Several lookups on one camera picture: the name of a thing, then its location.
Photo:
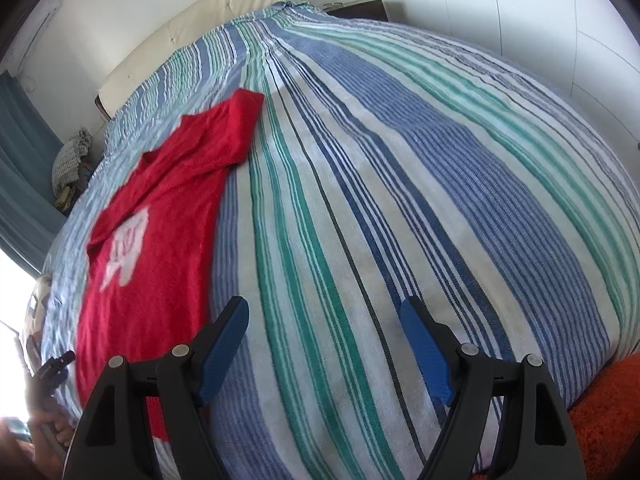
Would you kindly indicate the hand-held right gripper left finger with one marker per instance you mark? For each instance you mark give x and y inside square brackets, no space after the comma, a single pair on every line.
[225,345]

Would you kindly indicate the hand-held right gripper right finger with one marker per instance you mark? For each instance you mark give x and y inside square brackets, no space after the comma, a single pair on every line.
[425,350]

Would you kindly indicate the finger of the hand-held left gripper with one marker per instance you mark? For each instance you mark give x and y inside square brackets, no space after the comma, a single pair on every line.
[60,361]

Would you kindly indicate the red sweater with white print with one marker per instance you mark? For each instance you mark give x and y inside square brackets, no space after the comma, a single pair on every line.
[165,220]

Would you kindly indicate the dark clothes pile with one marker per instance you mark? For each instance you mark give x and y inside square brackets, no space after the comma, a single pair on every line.
[67,200]

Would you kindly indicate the person's left hand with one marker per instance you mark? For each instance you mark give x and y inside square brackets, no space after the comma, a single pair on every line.
[57,432]

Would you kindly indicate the patterned pillow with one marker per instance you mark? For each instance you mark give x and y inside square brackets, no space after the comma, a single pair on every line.
[37,310]

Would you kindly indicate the window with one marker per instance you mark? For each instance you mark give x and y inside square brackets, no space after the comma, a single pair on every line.
[10,285]

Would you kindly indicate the blue green striped bedspread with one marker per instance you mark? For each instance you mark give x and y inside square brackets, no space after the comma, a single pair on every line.
[400,185]

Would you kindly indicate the orange rug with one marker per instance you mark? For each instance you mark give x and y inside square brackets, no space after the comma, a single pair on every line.
[605,410]

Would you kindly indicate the teal curtain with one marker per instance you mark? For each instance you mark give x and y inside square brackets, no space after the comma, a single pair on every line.
[25,170]

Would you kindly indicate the white air conditioner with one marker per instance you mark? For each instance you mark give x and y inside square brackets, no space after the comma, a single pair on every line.
[30,45]

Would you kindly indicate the cream padded headboard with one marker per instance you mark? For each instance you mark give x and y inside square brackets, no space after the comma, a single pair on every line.
[200,25]

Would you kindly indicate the white wardrobe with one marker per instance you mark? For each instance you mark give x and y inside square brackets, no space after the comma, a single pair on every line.
[525,20]

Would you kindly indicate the dark wooden nightstand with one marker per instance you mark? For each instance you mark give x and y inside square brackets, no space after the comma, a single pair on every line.
[365,10]

